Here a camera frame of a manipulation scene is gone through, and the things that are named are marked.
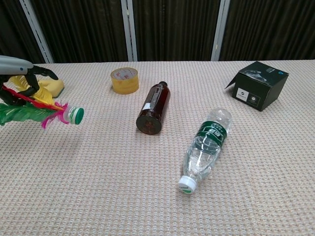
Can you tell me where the beige woven table cloth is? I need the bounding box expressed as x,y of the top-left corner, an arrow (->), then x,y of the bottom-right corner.
0,59 -> 315,236

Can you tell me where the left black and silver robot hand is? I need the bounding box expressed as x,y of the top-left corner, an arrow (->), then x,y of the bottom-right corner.
0,55 -> 59,107

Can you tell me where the grey metal partition post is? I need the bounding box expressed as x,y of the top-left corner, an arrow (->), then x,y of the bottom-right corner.
211,0 -> 231,61
19,0 -> 55,63
121,0 -> 138,62

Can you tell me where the yellow sponge with green pad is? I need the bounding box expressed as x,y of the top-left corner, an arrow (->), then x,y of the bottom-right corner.
37,79 -> 65,96

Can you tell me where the colourful feather shuttlecock green base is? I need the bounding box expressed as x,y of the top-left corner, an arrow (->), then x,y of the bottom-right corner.
0,75 -> 85,131

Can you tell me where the brown amber glass bottle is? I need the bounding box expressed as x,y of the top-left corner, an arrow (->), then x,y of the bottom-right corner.
136,81 -> 171,135

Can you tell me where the clear plastic water bottle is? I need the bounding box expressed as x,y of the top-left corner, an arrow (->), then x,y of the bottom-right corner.
178,108 -> 233,195

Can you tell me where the black cardboard box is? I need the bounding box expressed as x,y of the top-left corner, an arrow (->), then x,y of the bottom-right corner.
224,61 -> 289,112

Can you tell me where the yellow packing tape roll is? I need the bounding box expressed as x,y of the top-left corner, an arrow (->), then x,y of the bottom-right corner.
110,67 -> 139,94

